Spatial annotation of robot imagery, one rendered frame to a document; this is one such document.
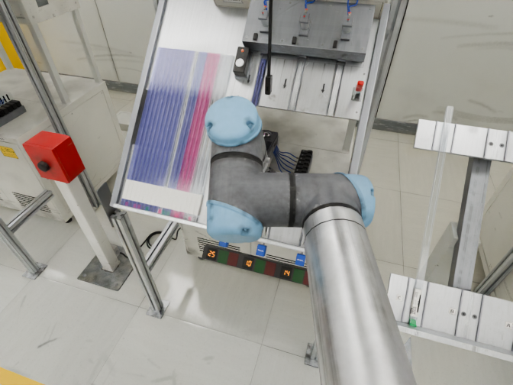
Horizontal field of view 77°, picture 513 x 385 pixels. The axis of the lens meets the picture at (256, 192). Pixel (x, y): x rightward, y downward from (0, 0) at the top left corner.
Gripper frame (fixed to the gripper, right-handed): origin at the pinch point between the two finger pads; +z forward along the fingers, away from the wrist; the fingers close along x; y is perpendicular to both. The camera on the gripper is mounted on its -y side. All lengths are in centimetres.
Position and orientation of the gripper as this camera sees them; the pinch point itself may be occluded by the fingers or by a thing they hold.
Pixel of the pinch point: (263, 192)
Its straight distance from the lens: 76.1
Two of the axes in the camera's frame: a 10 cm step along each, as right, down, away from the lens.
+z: 1.3, 3.5, 9.3
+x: 9.6, 1.9, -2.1
